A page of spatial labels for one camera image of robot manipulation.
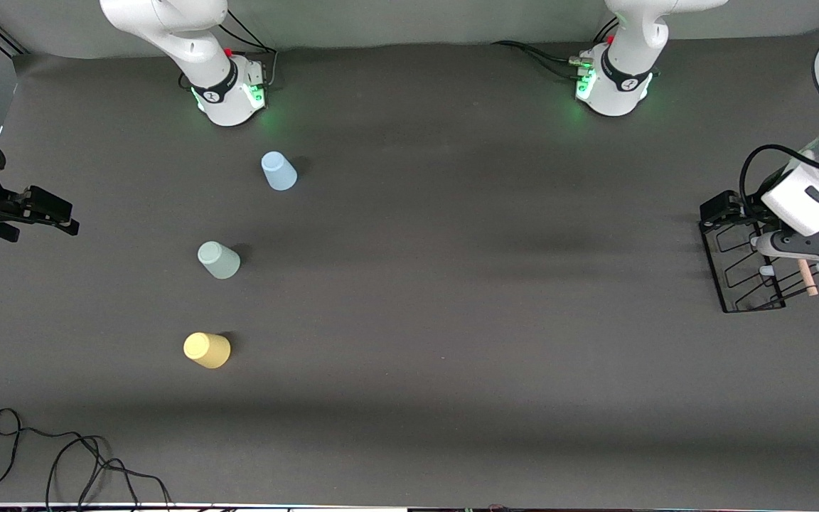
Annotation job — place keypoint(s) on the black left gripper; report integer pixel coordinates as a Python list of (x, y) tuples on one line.
[(745, 210)]

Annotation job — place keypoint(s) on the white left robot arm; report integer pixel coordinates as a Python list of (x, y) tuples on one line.
[(630, 43)]

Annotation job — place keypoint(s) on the pale green plastic cup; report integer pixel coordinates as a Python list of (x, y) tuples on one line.
[(219, 260)]

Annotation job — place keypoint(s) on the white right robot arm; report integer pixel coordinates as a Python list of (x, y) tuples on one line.
[(196, 43)]

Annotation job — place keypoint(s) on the light blue plastic cup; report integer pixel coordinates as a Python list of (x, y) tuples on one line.
[(279, 173)]

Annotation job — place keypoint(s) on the yellow plastic cup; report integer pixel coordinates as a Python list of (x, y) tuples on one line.
[(207, 350)]

